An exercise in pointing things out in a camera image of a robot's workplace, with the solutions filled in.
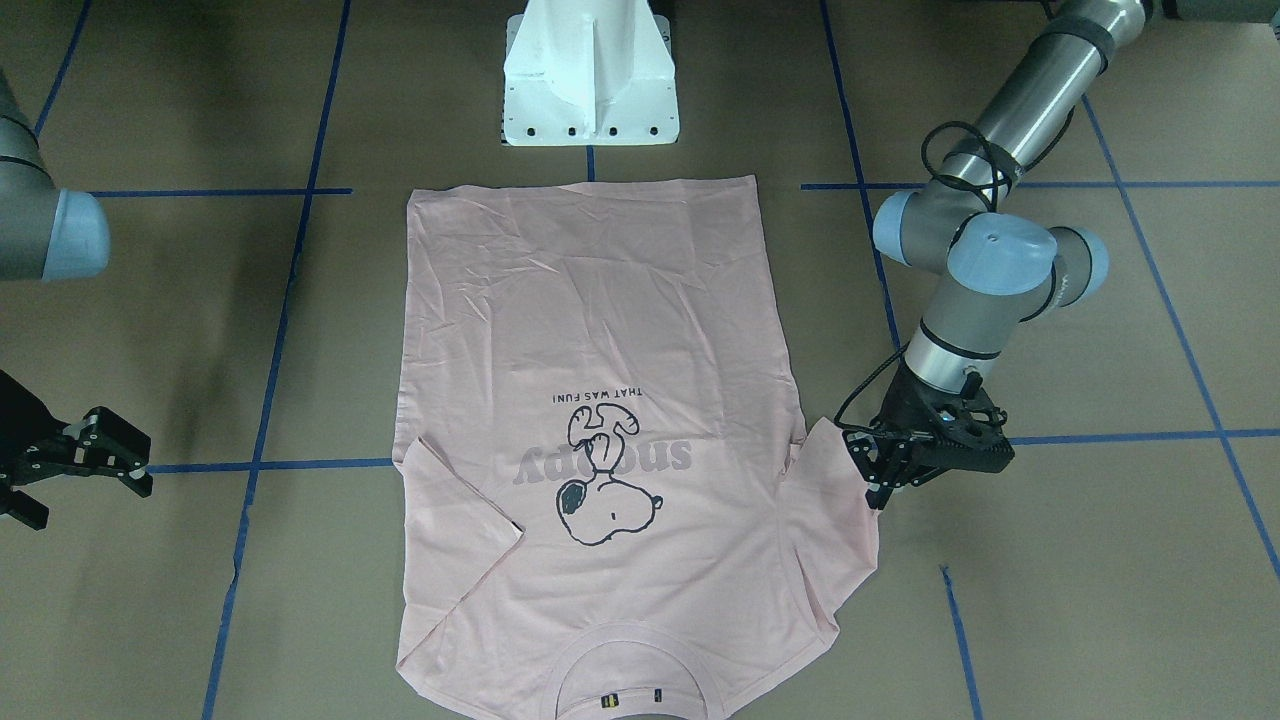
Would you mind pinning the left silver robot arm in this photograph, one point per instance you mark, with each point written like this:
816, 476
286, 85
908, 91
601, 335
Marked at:
994, 270

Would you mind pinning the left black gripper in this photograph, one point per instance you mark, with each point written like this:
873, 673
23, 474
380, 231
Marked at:
903, 400

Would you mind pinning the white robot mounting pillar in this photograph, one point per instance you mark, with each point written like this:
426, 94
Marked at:
579, 73

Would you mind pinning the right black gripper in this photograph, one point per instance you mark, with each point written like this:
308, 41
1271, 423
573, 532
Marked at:
22, 440

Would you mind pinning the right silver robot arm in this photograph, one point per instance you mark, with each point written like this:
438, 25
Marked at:
52, 234

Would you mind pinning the pink Snoopy t-shirt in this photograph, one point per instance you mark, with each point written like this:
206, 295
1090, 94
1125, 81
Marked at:
613, 504

